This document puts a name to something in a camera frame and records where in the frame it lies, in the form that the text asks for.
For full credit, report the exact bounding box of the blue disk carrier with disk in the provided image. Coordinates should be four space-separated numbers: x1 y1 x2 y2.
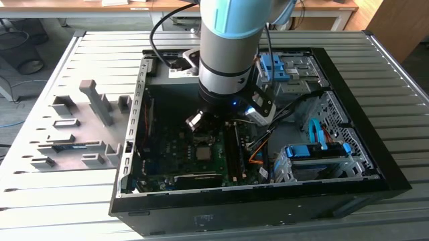
284 142 352 162

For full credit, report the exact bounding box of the black cable bundle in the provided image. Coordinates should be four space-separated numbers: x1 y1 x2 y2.
268 90 328 134

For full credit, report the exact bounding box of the green motherboard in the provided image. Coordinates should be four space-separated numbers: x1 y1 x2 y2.
134 110 271 193

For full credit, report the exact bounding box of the wooden desk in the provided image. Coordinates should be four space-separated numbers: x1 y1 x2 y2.
0 0 360 32

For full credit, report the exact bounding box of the black PC case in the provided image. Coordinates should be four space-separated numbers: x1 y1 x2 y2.
109 47 412 236

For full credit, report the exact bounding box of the wooden cabinet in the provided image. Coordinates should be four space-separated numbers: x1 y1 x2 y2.
345 0 429 65

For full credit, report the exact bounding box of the RAM stick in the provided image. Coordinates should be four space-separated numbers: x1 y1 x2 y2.
38 143 101 150

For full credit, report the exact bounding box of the CPU socket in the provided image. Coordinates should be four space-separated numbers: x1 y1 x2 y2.
193 145 217 164

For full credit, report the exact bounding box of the grey disk bay cage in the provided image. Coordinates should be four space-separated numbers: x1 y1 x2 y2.
271 144 375 183

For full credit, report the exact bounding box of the black camera cable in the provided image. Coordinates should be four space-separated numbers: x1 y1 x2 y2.
149 2 202 72

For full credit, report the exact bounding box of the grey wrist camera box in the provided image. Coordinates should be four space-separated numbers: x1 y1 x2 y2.
182 48 202 77

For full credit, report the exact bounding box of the blue data cable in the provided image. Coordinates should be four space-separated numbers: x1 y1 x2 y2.
308 117 329 151

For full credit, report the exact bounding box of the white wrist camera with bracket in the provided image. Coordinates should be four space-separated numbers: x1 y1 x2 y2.
242 72 279 127

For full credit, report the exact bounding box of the orange data cable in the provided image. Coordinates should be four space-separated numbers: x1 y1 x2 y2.
249 139 271 165

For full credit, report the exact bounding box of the grey parts rack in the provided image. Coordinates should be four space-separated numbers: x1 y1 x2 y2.
29 79 134 173

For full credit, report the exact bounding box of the metal socket cover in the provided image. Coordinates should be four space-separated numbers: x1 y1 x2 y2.
192 129 217 146

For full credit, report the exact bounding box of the grey power supply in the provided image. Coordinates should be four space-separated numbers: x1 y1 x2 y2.
146 58 202 86

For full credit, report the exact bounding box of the black graphics card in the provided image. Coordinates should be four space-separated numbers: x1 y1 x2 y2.
172 171 225 190

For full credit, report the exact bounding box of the blue floor cable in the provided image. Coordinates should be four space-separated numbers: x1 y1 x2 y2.
0 119 27 129

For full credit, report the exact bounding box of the grey drive cage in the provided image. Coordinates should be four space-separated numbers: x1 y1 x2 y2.
257 53 332 111

